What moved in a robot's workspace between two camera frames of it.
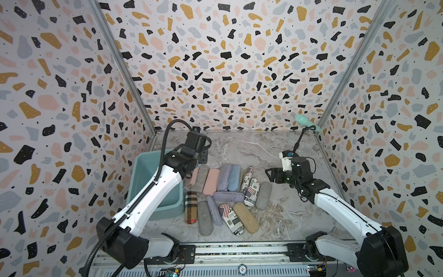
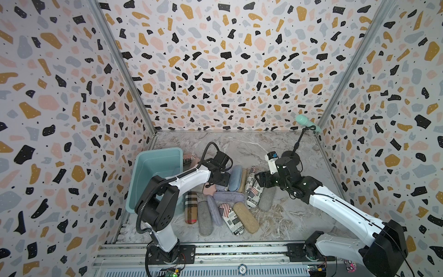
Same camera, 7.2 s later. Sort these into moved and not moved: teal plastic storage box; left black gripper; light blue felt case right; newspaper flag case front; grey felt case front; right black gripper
Moved: left black gripper; right black gripper
Not moved: grey felt case front; teal plastic storage box; newspaper flag case front; light blue felt case right
